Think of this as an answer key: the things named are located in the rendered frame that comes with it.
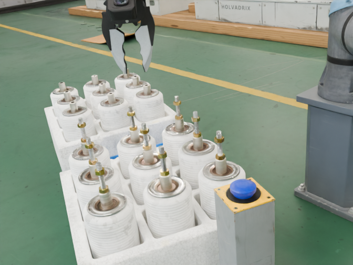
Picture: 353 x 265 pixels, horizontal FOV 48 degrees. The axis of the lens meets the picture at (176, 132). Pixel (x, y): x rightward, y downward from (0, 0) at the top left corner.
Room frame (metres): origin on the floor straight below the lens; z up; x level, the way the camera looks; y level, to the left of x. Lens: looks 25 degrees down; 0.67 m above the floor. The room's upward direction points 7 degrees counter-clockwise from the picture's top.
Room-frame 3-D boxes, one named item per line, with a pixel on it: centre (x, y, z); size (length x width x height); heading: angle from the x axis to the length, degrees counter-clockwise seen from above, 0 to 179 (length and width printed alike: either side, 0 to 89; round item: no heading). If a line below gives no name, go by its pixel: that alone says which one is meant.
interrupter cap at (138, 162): (0.76, 0.07, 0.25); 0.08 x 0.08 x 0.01
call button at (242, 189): (0.51, -0.09, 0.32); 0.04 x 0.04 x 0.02
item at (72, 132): (1.13, 0.30, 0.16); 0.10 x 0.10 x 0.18
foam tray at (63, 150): (1.28, 0.23, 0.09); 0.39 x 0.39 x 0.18; 20
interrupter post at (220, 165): (0.69, -0.08, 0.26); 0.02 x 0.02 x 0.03
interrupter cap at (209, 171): (0.69, -0.08, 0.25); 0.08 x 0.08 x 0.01
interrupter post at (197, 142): (0.80, -0.05, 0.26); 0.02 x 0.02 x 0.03
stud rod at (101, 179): (0.62, 0.14, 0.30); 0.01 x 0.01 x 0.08
